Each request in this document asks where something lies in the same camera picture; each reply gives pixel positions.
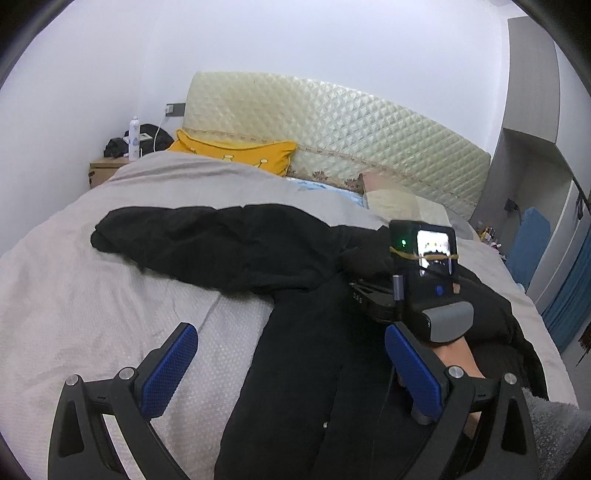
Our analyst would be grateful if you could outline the wooden nightstand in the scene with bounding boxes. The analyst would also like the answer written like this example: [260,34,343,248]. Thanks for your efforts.
[88,157,129,189]

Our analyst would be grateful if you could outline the black puffer coat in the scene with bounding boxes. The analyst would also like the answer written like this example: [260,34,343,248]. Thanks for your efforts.
[90,203,550,480]

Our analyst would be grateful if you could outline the blue curtain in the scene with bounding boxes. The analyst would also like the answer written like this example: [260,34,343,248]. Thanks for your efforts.
[542,233,591,353]

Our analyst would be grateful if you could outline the black bag on nightstand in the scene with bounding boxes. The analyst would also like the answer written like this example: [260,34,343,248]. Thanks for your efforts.
[103,123,173,158]

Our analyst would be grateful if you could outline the yellow pillow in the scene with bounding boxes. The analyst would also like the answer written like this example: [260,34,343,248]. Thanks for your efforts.
[168,129,297,177]

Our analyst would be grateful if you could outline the blue folded mat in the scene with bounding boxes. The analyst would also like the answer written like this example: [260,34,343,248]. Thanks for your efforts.
[505,207,551,290]

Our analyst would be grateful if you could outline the white charging cable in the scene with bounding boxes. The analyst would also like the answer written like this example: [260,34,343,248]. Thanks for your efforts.
[151,108,174,153]

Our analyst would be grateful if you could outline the cream quilted headboard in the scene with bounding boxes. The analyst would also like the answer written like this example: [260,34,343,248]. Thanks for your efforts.
[182,72,491,219]

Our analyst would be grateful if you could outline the grey wall socket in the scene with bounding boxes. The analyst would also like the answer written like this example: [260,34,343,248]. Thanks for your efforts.
[164,103,185,117]

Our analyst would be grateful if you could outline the beige patchwork pillow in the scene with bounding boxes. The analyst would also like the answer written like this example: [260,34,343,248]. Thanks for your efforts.
[361,172,451,227]

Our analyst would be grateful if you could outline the grey wardrobe cabinet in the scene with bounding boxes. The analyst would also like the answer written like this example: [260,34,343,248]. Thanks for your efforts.
[471,16,590,311]

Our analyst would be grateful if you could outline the cosmetics on side shelf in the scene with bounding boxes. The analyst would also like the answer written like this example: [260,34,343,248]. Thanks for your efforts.
[476,222,502,251]

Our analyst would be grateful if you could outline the black wall plug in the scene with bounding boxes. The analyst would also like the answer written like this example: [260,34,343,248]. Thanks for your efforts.
[504,198,520,212]

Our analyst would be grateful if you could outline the grey bed cover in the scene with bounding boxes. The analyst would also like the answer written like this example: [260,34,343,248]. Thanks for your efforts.
[0,150,579,480]

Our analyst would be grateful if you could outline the person's right hand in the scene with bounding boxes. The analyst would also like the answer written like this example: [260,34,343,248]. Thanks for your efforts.
[397,341,486,439]

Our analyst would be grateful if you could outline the light blue bed sheet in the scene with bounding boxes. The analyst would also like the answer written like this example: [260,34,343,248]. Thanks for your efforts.
[287,177,368,209]

